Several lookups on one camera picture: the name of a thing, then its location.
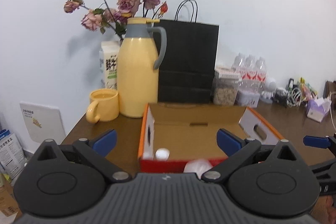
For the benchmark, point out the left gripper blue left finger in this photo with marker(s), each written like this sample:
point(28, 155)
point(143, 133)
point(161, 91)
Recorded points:
point(93, 152)

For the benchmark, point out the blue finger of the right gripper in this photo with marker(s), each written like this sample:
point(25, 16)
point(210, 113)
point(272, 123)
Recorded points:
point(317, 142)

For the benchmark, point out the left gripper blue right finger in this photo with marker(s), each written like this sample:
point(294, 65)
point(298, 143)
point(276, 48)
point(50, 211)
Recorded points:
point(240, 153)

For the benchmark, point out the white jar lid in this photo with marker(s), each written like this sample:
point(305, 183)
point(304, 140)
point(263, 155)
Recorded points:
point(162, 154)

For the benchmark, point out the clear plastic container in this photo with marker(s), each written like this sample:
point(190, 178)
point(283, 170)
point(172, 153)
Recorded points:
point(198, 167)

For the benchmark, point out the purple tissue pack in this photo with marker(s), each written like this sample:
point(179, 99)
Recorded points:
point(317, 109)

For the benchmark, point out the yellow ceramic mug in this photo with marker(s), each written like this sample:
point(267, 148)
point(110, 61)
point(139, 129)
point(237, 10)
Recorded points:
point(103, 107)

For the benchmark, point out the red orange cardboard box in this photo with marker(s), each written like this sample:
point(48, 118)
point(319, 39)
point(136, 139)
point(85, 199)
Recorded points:
point(189, 132)

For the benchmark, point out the clear jar of nuts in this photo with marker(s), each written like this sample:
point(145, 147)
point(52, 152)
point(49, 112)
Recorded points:
point(226, 84)

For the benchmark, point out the white astronaut figurine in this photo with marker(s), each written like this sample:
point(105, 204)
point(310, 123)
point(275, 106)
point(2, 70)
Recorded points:
point(268, 90)

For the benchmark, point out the white board with logo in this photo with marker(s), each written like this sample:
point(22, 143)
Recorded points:
point(43, 122)

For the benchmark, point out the water bottle middle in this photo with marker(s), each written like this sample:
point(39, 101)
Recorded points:
point(250, 74)

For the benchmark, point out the water bottle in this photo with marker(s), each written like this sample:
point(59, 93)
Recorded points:
point(250, 74)
point(238, 65)
point(261, 72)

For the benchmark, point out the water bottle left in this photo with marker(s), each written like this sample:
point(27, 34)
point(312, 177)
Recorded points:
point(238, 65)

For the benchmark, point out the black paper bag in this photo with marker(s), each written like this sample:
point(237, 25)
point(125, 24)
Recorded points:
point(187, 71)

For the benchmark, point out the water bottle right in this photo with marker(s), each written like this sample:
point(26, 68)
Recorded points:
point(261, 72)

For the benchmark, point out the white milk carton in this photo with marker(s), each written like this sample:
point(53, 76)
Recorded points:
point(108, 64)

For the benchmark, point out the blue white leaflet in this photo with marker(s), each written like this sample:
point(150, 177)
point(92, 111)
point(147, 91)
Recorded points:
point(12, 157)

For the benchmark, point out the yellow thermos jug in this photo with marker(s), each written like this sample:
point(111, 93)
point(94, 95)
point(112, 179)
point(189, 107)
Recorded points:
point(141, 53)

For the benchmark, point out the dried pink rose bouquet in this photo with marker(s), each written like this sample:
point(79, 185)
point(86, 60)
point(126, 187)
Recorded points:
point(105, 17)

